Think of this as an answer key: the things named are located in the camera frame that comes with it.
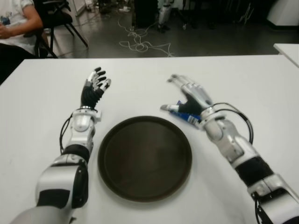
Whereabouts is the white pedestal with black base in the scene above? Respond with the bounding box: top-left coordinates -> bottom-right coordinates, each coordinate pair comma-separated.
266,0 -> 299,30

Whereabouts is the black wheeled stand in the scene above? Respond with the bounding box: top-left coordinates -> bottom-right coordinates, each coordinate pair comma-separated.
176,9 -> 197,30

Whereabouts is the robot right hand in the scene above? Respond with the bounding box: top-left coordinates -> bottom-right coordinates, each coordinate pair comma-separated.
160,74 -> 214,117

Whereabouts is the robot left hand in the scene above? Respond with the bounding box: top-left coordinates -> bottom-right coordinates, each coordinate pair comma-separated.
80,67 -> 112,109

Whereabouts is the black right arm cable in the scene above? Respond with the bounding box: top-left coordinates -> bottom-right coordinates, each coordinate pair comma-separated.
211,102 -> 254,144

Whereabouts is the round dark brown tray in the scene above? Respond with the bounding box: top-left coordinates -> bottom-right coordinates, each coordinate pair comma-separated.
97,116 -> 193,202

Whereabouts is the seated person in white shirt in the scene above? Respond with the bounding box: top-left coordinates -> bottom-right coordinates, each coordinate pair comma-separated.
0,0 -> 44,84

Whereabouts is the black office chair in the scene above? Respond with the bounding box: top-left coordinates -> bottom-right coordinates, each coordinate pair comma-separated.
24,0 -> 89,59

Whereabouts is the black cabinet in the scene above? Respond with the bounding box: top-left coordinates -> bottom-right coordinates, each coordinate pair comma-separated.
134,0 -> 161,28

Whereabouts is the blue Oreo cookie pack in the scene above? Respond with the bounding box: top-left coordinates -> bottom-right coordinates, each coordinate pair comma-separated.
169,99 -> 203,129

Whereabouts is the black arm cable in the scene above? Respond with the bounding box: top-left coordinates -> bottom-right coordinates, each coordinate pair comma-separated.
59,112 -> 76,155
211,102 -> 254,144

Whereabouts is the white cable on floor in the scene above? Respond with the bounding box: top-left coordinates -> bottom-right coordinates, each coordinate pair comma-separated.
117,15 -> 175,58

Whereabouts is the white side table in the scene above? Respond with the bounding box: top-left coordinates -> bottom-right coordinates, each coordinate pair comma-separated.
273,43 -> 299,69

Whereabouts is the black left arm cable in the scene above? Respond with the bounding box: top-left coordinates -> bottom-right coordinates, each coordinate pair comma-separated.
59,112 -> 76,155

